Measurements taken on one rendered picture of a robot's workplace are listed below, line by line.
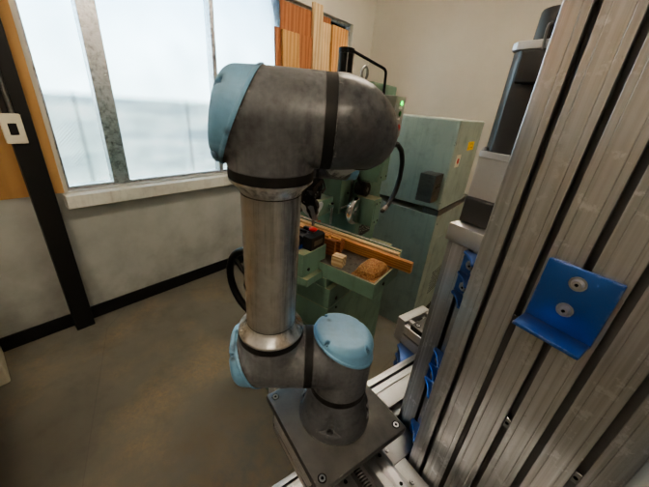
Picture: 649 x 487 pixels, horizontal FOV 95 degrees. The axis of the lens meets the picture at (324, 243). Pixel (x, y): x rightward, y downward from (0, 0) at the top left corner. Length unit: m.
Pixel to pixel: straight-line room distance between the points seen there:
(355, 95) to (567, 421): 0.49
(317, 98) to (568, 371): 0.45
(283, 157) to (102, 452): 1.64
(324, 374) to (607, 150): 0.49
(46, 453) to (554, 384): 1.85
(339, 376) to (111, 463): 1.35
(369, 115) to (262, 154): 0.13
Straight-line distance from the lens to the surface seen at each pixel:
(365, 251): 1.16
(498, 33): 3.38
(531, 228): 0.47
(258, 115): 0.36
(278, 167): 0.37
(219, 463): 1.65
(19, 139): 2.06
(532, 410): 0.57
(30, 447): 1.99
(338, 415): 0.66
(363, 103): 0.37
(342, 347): 0.55
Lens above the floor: 1.43
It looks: 25 degrees down
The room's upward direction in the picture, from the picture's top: 5 degrees clockwise
